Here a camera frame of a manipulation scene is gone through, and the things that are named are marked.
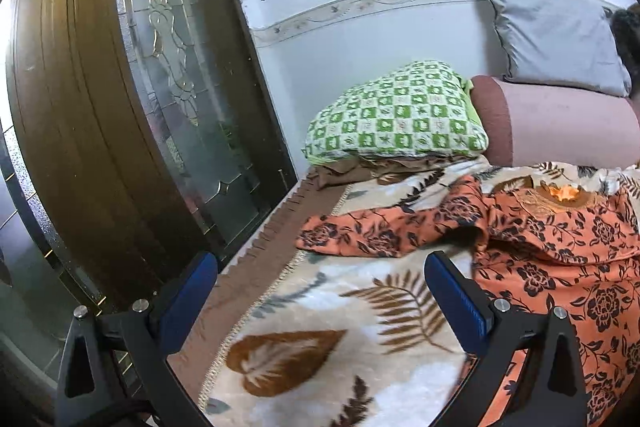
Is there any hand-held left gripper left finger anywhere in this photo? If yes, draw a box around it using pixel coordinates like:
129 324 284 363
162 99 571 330
54 250 219 427

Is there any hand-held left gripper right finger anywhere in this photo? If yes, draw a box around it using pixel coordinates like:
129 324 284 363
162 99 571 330
423 250 591 427

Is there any orange floral garment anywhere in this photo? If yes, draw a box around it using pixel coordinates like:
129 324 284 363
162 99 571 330
296 175 640 427

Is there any leaf print blanket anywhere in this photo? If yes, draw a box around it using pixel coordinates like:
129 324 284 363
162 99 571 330
197 155 640 427

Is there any brown wooden door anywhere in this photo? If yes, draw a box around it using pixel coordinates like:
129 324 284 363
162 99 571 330
5 0 223 308

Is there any green checkered pillow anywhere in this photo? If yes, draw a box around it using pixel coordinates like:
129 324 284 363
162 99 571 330
303 60 490 166

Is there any pink brown bolster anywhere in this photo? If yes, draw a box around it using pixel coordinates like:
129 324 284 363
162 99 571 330
470 75 640 168

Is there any decorative glass door panel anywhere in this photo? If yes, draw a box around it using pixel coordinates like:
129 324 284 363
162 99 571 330
112 0 299 253

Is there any grey cushion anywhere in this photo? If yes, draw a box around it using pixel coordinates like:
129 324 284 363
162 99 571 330
478 0 633 98

